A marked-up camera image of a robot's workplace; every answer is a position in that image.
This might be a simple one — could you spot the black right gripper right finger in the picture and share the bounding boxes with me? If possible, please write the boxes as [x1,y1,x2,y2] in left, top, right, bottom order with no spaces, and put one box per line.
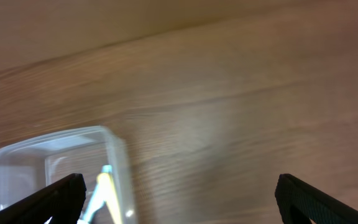
[275,174,358,224]

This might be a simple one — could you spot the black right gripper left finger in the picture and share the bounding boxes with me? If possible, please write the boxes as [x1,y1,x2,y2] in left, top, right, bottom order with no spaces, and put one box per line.
[0,173,86,224]

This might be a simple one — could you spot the yellow plastic knife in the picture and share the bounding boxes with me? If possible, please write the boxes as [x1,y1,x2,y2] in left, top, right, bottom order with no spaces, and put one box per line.
[97,172,123,224]

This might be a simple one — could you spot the right clear plastic container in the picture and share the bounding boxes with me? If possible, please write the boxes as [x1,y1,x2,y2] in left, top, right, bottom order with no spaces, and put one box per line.
[0,126,138,224]

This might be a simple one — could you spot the light blue plastic knife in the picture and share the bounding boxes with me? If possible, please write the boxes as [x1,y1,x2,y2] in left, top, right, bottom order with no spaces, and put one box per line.
[80,165,112,223]

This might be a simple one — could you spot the white plastic knife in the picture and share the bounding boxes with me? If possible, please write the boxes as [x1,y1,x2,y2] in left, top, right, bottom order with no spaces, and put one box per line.
[77,219,89,224]

